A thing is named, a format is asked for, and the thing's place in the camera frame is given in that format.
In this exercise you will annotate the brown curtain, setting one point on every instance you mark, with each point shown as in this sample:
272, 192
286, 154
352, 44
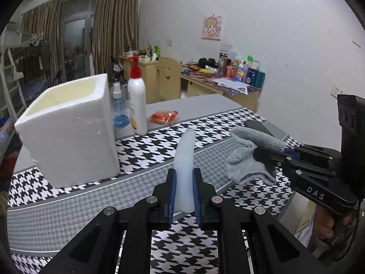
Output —
117, 28
42, 28

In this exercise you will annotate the yellow tube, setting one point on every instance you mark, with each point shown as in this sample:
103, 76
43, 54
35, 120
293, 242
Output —
206, 70

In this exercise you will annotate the blue bedding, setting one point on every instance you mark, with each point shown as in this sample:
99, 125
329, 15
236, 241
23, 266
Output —
6, 131

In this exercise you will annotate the grey sock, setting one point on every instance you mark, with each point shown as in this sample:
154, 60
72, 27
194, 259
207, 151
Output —
245, 159

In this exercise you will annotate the wooden desk with patterned cover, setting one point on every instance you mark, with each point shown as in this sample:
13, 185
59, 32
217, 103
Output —
199, 87

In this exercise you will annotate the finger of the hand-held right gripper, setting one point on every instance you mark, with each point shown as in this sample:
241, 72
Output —
265, 157
319, 151

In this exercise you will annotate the printed papers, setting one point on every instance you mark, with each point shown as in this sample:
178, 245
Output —
231, 85

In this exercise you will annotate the black pouch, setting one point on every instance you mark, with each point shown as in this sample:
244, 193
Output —
207, 62

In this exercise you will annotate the houndstooth table cloth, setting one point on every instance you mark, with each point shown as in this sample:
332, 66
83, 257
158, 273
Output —
85, 214

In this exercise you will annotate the cartoon wall poster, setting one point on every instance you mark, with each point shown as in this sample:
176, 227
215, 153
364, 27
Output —
211, 27

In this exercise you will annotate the glass balcony door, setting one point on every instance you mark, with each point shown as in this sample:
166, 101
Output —
77, 40

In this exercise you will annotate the white lotion pump bottle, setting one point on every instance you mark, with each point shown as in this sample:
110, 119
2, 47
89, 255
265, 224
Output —
137, 105

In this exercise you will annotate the black smartphone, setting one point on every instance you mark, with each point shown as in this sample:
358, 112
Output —
263, 126

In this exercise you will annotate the wall socket pair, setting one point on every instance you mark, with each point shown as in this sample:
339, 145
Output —
227, 47

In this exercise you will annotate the red snack packet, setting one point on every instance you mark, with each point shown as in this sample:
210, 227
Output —
164, 117

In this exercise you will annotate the person's right hand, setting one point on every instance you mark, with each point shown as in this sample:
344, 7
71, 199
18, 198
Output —
323, 222

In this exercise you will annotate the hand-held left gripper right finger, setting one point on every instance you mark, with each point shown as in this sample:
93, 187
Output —
197, 202

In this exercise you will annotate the single wall socket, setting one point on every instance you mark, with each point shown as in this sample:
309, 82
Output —
170, 42

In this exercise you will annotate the blue mattress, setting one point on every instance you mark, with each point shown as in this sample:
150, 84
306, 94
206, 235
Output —
35, 90

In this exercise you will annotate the hanging dark clothes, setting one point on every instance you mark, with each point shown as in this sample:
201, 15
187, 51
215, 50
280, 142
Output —
37, 49

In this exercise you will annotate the clear blue spray bottle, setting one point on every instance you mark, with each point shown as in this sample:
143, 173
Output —
119, 114

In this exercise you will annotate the green bottle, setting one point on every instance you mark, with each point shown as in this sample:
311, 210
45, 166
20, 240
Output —
156, 52

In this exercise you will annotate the white wall switch pair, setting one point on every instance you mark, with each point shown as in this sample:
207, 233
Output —
336, 90

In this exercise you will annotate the white bunk ladder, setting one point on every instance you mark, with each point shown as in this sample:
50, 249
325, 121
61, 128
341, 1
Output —
12, 85

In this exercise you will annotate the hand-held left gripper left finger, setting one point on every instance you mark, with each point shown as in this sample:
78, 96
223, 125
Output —
171, 199

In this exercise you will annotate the white bunk bed frame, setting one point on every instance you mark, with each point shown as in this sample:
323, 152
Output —
11, 62

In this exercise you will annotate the white foam box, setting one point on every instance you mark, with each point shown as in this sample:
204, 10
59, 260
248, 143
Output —
71, 137

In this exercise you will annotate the wooden chair with smiley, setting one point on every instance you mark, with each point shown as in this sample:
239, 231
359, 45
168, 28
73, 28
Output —
169, 81

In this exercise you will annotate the plain wooden desk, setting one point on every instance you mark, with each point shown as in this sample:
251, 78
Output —
149, 82

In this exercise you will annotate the row of toiletry bottles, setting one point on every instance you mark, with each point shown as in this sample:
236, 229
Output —
251, 74

